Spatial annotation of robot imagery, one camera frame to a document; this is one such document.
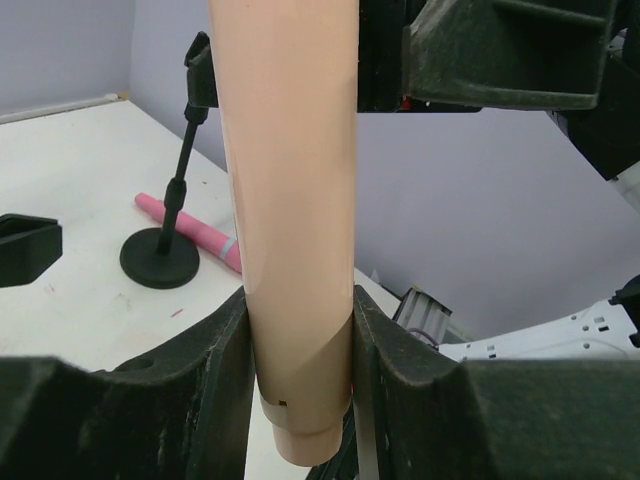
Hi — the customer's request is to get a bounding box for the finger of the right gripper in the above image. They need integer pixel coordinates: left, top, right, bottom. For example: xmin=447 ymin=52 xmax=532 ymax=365
xmin=402 ymin=0 xmax=618 ymax=111

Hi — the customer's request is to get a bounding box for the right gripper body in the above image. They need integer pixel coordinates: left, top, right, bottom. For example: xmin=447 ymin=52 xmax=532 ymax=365
xmin=357 ymin=0 xmax=413 ymax=113

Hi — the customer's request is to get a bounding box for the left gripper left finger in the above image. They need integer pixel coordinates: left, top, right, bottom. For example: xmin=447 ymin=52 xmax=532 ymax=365
xmin=1 ymin=291 xmax=254 ymax=479

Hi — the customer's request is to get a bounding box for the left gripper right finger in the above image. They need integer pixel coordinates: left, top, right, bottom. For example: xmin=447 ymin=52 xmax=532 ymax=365
xmin=353 ymin=288 xmax=639 ymax=479

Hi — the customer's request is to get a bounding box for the beige microphone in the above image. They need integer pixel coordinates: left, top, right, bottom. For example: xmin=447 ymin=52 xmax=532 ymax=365
xmin=209 ymin=1 xmax=359 ymax=467

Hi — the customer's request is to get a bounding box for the black round-base clip stand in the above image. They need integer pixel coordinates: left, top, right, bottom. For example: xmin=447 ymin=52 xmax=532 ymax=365
xmin=1 ymin=214 xmax=63 ymax=288

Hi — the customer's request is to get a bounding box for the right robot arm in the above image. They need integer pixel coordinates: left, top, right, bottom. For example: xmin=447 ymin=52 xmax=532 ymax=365
xmin=356 ymin=1 xmax=639 ymax=336

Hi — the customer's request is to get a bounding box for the black right round-base stand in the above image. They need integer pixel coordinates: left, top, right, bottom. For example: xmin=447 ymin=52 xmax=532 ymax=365
xmin=119 ymin=31 xmax=217 ymax=290

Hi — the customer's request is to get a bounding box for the pink toy microphone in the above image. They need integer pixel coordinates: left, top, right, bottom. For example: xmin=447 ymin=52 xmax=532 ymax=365
xmin=134 ymin=193 xmax=242 ymax=274

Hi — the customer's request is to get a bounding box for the aluminium frame extrusion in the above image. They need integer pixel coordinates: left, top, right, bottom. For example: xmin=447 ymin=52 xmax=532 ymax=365
xmin=393 ymin=287 xmax=451 ymax=346

